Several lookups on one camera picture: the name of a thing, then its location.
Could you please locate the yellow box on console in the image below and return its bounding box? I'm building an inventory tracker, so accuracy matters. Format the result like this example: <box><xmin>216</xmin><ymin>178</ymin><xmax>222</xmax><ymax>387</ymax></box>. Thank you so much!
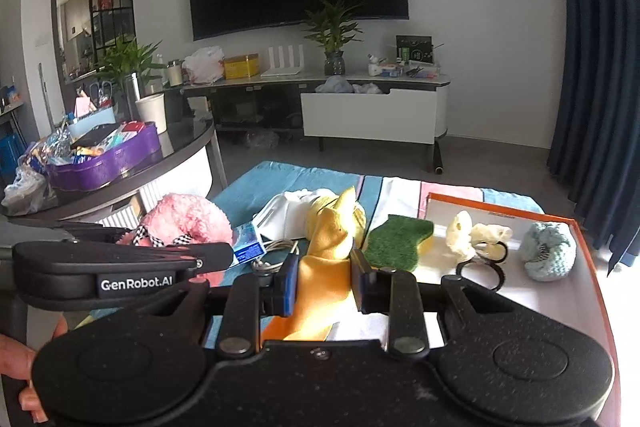
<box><xmin>222</xmin><ymin>53</ymin><xmax>260</xmax><ymax>80</ymax></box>

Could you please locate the dark blue curtain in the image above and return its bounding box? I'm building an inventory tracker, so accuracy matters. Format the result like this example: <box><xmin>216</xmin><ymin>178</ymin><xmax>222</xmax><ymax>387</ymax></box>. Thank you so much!
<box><xmin>548</xmin><ymin>0</ymin><xmax>639</xmax><ymax>270</ymax></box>

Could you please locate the black framed picture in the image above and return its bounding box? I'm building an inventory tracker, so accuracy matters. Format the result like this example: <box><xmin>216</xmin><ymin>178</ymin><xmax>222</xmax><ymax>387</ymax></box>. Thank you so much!
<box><xmin>396</xmin><ymin>35</ymin><xmax>434</xmax><ymax>63</ymax></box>

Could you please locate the white wifi router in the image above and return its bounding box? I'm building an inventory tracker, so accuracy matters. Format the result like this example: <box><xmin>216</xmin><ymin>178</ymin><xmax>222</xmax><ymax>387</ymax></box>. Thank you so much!
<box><xmin>262</xmin><ymin>44</ymin><xmax>305</xmax><ymax>78</ymax></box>

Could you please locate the green yellow sponge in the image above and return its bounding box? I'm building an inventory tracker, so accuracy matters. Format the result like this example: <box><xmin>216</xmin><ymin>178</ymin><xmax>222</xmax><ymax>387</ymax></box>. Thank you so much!
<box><xmin>363</xmin><ymin>215</ymin><xmax>434</xmax><ymax>272</ymax></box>

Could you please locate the blue crochet scrunchie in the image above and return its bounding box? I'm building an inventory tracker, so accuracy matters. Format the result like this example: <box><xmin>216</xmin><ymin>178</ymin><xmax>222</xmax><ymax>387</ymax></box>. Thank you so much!
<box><xmin>518</xmin><ymin>222</ymin><xmax>577</xmax><ymax>283</ymax></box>

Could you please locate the potted plant on side table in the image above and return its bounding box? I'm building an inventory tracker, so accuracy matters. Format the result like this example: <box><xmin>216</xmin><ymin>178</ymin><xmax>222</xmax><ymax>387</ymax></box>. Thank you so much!
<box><xmin>96</xmin><ymin>36</ymin><xmax>165</xmax><ymax>119</ymax></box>

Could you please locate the purple storage tray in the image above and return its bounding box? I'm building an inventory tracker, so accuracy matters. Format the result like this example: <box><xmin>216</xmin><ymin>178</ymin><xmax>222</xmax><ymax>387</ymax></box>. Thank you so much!
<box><xmin>47</xmin><ymin>122</ymin><xmax>160</xmax><ymax>192</ymax></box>

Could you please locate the striped blue table cloth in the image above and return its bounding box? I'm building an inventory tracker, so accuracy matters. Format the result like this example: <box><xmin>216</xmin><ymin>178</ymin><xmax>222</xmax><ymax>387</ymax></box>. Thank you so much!
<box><xmin>89</xmin><ymin>159</ymin><xmax>546</xmax><ymax>348</ymax></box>

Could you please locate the potted plant on console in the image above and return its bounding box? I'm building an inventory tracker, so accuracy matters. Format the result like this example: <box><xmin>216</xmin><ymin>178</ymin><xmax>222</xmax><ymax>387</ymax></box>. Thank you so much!
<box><xmin>303</xmin><ymin>0</ymin><xmax>361</xmax><ymax>77</ymax></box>

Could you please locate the white plastic bag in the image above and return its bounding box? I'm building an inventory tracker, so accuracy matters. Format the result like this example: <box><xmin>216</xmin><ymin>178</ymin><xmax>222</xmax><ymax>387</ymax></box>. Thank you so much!
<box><xmin>182</xmin><ymin>46</ymin><xmax>224</xmax><ymax>84</ymax></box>

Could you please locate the colourful blue tissue pack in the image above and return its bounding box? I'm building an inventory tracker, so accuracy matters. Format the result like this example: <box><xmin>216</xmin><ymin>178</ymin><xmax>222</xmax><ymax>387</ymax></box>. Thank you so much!
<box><xmin>231</xmin><ymin>222</ymin><xmax>266</xmax><ymax>265</ymax></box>

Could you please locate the person's left hand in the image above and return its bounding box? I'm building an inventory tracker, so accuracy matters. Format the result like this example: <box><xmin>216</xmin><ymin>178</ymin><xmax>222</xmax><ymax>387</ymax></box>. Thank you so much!
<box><xmin>1</xmin><ymin>310</ymin><xmax>68</xmax><ymax>426</ymax></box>

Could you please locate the white paper cup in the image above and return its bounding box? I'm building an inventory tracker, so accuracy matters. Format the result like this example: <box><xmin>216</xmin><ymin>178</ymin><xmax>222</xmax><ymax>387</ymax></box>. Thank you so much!
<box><xmin>136</xmin><ymin>93</ymin><xmax>167</xmax><ymax>134</ymax></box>

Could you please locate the white tv console cabinet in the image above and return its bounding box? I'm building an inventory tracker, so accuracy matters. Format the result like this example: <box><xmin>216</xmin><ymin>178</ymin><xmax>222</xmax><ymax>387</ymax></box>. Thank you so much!
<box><xmin>181</xmin><ymin>72</ymin><xmax>451</xmax><ymax>173</ymax></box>

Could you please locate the cream bow black hair tie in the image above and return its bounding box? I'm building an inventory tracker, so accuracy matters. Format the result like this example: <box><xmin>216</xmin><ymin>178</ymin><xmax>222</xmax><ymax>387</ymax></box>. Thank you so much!
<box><xmin>444</xmin><ymin>209</ymin><xmax>514</xmax><ymax>293</ymax></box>

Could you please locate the pink fluffy scrunchie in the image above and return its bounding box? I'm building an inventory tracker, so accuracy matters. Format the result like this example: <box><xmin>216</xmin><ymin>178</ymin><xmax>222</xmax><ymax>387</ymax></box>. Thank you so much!
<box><xmin>115</xmin><ymin>193</ymin><xmax>236</xmax><ymax>286</ymax></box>

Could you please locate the orange yellow cloth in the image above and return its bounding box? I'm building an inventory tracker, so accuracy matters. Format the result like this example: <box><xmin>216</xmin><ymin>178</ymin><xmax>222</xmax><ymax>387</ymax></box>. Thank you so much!
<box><xmin>262</xmin><ymin>187</ymin><xmax>367</xmax><ymax>341</ymax></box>

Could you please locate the curved black side table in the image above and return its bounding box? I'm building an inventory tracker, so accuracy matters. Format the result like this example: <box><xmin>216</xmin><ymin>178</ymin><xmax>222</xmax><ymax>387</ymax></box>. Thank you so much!
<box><xmin>1</xmin><ymin>118</ymin><xmax>228</xmax><ymax>222</ymax></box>

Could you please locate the orange rimmed white box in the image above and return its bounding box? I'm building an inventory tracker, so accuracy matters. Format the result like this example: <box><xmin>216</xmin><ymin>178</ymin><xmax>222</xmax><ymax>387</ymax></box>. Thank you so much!
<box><xmin>384</xmin><ymin>192</ymin><xmax>624</xmax><ymax>427</ymax></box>

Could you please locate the white face mask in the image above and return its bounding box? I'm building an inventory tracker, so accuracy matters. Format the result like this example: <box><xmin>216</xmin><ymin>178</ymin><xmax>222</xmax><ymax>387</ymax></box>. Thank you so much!
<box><xmin>252</xmin><ymin>188</ymin><xmax>332</xmax><ymax>241</ymax></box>

